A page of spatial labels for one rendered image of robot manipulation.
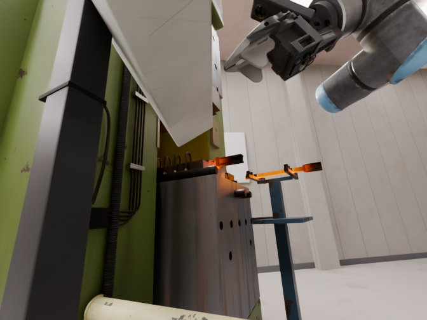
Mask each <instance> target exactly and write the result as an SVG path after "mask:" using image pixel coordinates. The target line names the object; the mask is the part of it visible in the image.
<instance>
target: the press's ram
mask: <svg viewBox="0 0 427 320"><path fill-rule="evenodd" d="M212 85H213V86H214V88H215V89H216V90H217V91H218V93H219V99H223V96H222V79H221V71H220V55H219V38H218V36H217V34H216V33H215V31H214V28H213V27H212Z"/></svg>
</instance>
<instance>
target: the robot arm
mask: <svg viewBox="0 0 427 320"><path fill-rule="evenodd" d="M250 17H251V19H253V20H256V21H258V22H260V24H259V25H258V26H257V27H256V28H255V29H254V30H253V31H252V32H251V33H249V34H248V35H247V37H246V38H245V39H244V40H243V41H242V42H241V43H240V44H239V45H238V46H237V48H236V49H235V50H234V51H233V52H232V54H231V55H230V56H229V58H228V59H227V61H226V63H225V64H224V70H225V72H240V73H242V74H243V75H244V76H246V77H247V78H249V80H251V81H253V82H255V83H259V82H261V81H262V80H263V75H262V69H263V68H265V67H266V66H267V65H268V63H269V62H270V63H271V64H272V67H271V68H272V70H273V71H274V72H275V73H276V74H277V75H279V76H280V77H281V78H282V79H283V80H284V81H287V80H288V79H290V78H291V77H294V76H295V75H297V74H298V73H300V72H302V71H304V70H305V69H306V67H307V66H309V65H310V64H311V63H313V61H314V59H315V58H316V54H318V53H320V52H321V51H323V50H325V51H326V52H329V51H331V50H332V49H333V48H334V46H335V45H336V42H338V41H339V40H341V39H342V38H344V37H346V36H348V35H350V34H352V35H353V37H354V38H355V39H356V40H357V41H358V42H359V43H360V45H361V46H362V48H363V50H362V51H360V52H359V53H358V54H356V55H355V56H354V57H353V58H352V59H351V60H350V61H348V62H347V63H346V64H345V65H343V66H342V67H341V68H340V69H339V70H338V71H337V72H335V73H334V74H333V75H332V76H330V77H329V78H328V79H327V80H326V81H325V82H322V84H321V85H320V86H319V87H318V88H317V90H316V99H317V101H318V103H319V104H320V106H321V107H322V108H323V109H324V110H326V111H327V112H329V113H338V112H340V111H343V110H344V109H345V108H346V107H348V106H350V105H351V104H353V103H355V102H357V101H359V100H361V99H363V98H365V97H367V96H368V95H370V94H371V93H373V92H375V91H377V90H379V89H381V88H383V87H385V86H387V85H389V84H398V83H399V82H400V81H402V80H404V79H405V78H406V77H408V76H410V75H411V74H413V73H414V72H415V71H417V70H419V69H423V68H427V15H426V14H425V13H424V12H423V10H422V9H421V8H420V7H419V6H418V5H417V4H416V3H415V2H414V0H312V2H311V3H310V4H309V6H308V7H305V6H303V5H301V4H299V3H296V2H293V1H291V0H253V4H252V10H251V14H250ZM314 56H315V57H314ZM312 60H313V61H312ZM311 61H312V62H311Z"/></svg>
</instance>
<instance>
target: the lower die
mask: <svg viewBox="0 0 427 320"><path fill-rule="evenodd" d="M207 166H215V161H210V160H206V161H205V160H203V159H202V160H199V161H192V162H188V163H187V168H188V170H192V169H196V168H203V167H207ZM217 168H218V174H217V175H218V176H221V177H223V178H225V169H224V168H220V167H218V166H217ZM184 169H185V163H182V164H177V172H178V171H184ZM173 171H174V165H172V166H166V173H173ZM163 172H164V167H162V168H157V175H162V174H163Z"/></svg>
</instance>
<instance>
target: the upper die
mask: <svg viewBox="0 0 427 320"><path fill-rule="evenodd" d="M218 111H220V99H219V93H218V91H217V90H216V89H215V88H214V86H213V85H212V112H213V113H214V112H218Z"/></svg>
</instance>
